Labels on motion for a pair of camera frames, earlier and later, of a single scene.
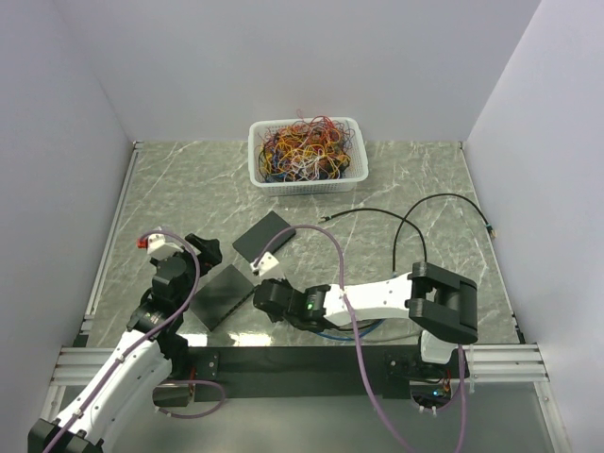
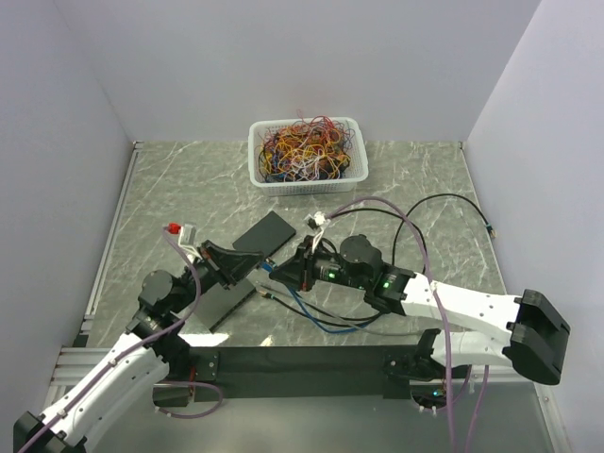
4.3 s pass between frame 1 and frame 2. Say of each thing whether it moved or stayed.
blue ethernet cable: moved
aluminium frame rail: stayed
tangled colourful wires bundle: stayed
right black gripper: moved
